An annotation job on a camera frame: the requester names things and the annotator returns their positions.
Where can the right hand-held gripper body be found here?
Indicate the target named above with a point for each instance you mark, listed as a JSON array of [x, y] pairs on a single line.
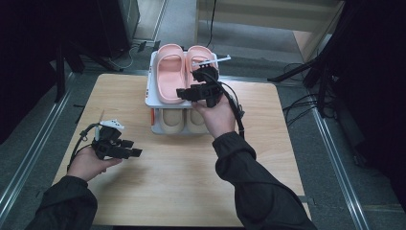
[[207, 92]]

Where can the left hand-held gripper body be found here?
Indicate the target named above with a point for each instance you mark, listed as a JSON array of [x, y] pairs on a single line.
[[108, 147]]

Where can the pink slipper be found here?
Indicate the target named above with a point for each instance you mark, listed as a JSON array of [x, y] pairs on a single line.
[[194, 60], [169, 80]]

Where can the cream slipper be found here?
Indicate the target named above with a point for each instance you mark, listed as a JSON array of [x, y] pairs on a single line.
[[194, 123], [172, 119]]

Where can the white shoe rack orange braces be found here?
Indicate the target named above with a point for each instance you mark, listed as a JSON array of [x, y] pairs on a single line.
[[150, 99]]

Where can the person's left hand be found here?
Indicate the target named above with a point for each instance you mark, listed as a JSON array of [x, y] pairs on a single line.
[[84, 164]]

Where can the person's right hand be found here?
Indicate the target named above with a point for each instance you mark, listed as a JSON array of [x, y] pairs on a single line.
[[220, 121]]

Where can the light wooden partition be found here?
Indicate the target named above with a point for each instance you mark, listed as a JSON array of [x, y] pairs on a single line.
[[255, 19]]

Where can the dark cabinet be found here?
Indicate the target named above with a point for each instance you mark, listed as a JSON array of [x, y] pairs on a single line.
[[111, 25]]

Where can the black tripod stand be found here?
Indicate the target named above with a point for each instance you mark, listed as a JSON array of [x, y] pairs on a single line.
[[322, 86]]

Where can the dark curtain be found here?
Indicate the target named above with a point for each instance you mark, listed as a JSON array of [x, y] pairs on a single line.
[[25, 48], [376, 80]]

